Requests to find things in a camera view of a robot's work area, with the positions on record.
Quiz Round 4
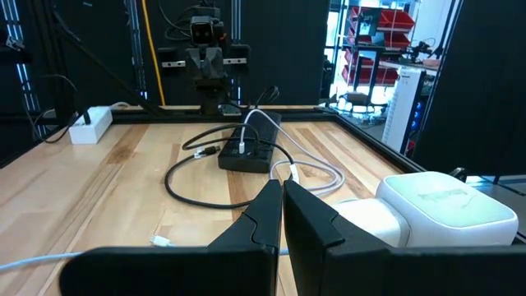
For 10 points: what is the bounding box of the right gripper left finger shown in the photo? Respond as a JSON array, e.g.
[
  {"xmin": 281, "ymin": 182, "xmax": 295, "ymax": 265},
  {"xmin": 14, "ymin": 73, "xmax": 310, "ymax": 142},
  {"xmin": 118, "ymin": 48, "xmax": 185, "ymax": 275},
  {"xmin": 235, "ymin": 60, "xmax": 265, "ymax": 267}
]
[{"xmin": 59, "ymin": 179, "xmax": 284, "ymax": 296}]

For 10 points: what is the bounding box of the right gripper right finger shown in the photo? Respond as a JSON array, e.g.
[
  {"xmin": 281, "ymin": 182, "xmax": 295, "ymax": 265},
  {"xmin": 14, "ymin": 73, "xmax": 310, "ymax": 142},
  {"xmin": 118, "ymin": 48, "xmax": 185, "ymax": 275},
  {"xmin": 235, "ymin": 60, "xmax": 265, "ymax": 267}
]
[{"xmin": 283, "ymin": 179, "xmax": 526, "ymax": 296}]

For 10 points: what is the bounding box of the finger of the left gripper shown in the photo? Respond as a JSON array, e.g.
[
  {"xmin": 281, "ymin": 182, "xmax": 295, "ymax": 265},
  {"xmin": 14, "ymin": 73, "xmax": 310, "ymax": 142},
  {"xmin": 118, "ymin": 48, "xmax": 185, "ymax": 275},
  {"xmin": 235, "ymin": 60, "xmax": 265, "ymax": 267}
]
[
  {"xmin": 187, "ymin": 48, "xmax": 206, "ymax": 80},
  {"xmin": 205, "ymin": 48, "xmax": 225, "ymax": 80}
]

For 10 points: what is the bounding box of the white wall charger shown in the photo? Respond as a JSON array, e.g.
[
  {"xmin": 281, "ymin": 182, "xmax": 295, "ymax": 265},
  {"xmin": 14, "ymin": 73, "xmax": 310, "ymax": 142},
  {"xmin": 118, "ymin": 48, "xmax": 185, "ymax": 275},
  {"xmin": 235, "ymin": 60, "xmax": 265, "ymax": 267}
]
[{"xmin": 331, "ymin": 198, "xmax": 412, "ymax": 247}]

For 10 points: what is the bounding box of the black USB cable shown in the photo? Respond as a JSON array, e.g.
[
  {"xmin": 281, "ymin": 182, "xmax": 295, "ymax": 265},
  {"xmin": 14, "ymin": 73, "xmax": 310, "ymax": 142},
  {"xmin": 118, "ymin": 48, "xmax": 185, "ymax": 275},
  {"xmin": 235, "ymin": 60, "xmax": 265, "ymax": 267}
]
[{"xmin": 164, "ymin": 123, "xmax": 295, "ymax": 210}]

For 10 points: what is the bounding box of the white tower power strip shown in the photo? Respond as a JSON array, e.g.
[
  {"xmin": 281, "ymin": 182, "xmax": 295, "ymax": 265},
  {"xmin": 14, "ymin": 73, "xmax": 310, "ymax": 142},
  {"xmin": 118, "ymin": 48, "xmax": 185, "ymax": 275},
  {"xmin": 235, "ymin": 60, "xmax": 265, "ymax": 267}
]
[{"xmin": 376, "ymin": 171, "xmax": 519, "ymax": 247}]

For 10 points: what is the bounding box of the black power strip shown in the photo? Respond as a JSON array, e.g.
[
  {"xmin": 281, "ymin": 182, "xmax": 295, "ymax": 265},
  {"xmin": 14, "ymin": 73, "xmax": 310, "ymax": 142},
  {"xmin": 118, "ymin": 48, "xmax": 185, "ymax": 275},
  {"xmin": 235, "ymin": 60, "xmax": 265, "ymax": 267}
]
[{"xmin": 217, "ymin": 109, "xmax": 283, "ymax": 173}]

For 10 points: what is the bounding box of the short black cable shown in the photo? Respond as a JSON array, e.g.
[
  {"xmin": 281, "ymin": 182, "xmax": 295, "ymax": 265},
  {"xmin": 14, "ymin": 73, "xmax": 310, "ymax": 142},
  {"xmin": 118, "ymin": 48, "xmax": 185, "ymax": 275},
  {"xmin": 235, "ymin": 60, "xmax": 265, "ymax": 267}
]
[{"xmin": 24, "ymin": 73, "xmax": 92, "ymax": 145}]

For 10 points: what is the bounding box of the red cabinet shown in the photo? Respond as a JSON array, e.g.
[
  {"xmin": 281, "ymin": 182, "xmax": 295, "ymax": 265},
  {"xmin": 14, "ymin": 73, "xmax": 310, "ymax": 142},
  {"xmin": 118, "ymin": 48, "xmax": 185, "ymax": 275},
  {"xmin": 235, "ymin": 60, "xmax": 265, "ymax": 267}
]
[{"xmin": 340, "ymin": 6, "xmax": 416, "ymax": 86}]

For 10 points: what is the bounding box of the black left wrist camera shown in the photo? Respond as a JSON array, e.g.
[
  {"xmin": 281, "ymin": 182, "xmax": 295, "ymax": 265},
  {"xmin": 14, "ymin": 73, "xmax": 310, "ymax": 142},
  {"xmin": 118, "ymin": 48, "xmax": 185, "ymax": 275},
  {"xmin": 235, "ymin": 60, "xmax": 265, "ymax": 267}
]
[{"xmin": 189, "ymin": 15, "xmax": 215, "ymax": 45}]

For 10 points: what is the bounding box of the yellow cable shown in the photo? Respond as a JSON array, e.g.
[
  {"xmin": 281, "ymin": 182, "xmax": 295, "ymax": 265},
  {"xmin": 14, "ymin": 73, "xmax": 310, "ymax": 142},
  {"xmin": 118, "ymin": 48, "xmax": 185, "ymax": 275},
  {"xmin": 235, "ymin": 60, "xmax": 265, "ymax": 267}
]
[{"xmin": 141, "ymin": 0, "xmax": 166, "ymax": 106}]

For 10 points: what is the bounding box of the black aluminium table frame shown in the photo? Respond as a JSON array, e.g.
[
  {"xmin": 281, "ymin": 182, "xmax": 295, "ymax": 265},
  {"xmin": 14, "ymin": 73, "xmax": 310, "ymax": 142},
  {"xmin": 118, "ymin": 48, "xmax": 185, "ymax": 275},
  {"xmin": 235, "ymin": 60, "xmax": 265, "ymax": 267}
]
[{"xmin": 0, "ymin": 104, "xmax": 420, "ymax": 173}]

